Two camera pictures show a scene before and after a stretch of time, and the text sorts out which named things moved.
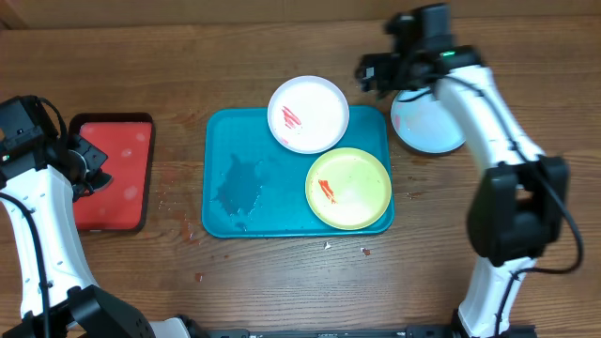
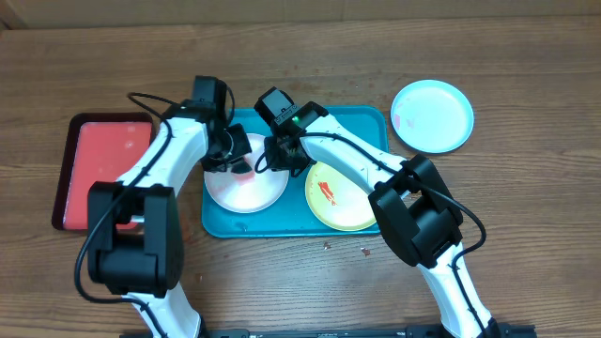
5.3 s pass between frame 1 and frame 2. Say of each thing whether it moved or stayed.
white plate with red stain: moved
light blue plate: stayed
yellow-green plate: stayed
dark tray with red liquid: stayed
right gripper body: moved
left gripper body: moved
